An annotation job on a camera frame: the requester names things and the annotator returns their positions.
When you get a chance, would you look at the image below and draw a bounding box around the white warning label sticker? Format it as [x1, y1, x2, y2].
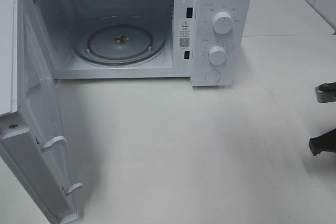
[178, 19, 193, 50]

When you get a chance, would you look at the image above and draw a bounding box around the white round knob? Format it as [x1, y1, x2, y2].
[208, 46, 227, 65]
[212, 10, 234, 35]

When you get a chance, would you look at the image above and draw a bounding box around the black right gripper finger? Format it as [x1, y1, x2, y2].
[315, 82, 336, 103]
[309, 129, 336, 156]

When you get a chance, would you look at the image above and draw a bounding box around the white microwave door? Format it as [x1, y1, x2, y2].
[1, 0, 82, 223]

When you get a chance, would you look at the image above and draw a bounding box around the white microwave oven body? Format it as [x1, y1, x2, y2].
[40, 0, 250, 86]

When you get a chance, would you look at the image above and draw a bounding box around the glass microwave turntable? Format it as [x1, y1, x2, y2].
[71, 16, 171, 66]

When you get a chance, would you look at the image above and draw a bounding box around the upper white round knob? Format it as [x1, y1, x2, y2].
[212, 10, 234, 35]

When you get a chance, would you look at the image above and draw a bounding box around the lower white round knob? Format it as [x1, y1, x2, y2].
[208, 46, 227, 65]

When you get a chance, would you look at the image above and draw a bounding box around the round white door button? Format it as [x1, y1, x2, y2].
[205, 70, 221, 83]

